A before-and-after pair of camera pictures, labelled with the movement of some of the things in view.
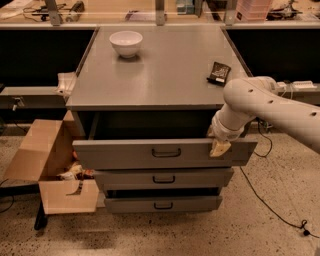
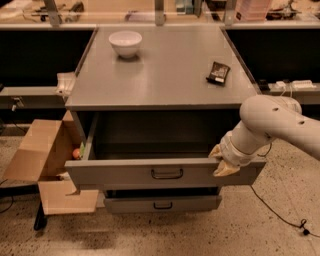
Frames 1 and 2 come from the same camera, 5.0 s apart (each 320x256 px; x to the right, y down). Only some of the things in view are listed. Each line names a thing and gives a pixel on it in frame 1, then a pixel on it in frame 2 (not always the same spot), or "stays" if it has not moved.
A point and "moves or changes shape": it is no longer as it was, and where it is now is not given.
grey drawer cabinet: x=146 y=99 stays
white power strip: x=305 y=84 stays
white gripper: x=222 y=131 -> x=229 y=151
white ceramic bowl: x=126 y=42 stays
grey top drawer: x=157 y=153 moves or changes shape
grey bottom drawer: x=195 y=204 stays
